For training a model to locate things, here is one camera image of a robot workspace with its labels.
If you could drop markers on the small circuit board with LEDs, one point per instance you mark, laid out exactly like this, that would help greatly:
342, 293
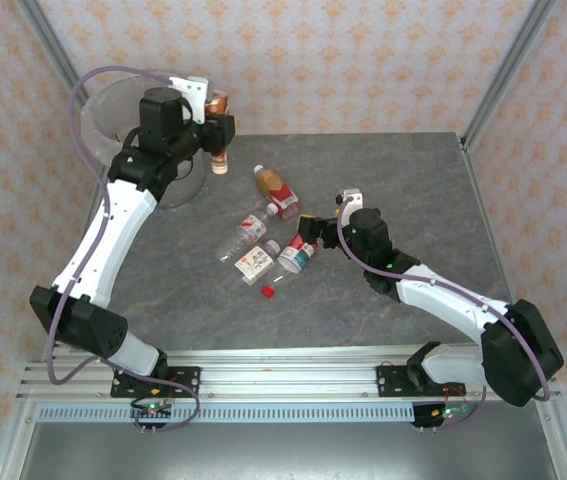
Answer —
450, 412
152, 410

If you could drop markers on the aluminium frame post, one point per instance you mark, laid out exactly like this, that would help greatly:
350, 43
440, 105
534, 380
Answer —
43, 25
508, 70

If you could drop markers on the clear bottle white green label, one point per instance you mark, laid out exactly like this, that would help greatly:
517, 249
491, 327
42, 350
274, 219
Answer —
255, 262

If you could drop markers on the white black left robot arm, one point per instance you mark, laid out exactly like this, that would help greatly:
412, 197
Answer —
108, 240

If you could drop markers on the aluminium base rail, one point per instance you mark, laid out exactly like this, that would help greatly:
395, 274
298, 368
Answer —
288, 370

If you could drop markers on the red bottle cap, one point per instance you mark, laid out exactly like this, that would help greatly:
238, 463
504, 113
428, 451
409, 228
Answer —
267, 291

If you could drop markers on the clear bottle red white label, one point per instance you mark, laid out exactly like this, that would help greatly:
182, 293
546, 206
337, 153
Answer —
250, 227

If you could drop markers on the yellow red tea bottle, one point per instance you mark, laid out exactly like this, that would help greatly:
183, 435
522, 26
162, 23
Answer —
275, 187

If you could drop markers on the clear plastic bin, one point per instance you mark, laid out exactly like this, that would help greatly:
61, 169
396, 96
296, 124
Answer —
183, 190

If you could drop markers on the brown coffee drink bottle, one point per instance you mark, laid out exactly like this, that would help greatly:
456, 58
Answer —
219, 162

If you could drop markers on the clear plastic bag liner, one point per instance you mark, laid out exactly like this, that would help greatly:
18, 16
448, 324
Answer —
95, 125

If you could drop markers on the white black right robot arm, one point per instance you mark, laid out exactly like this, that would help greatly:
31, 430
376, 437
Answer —
443, 300

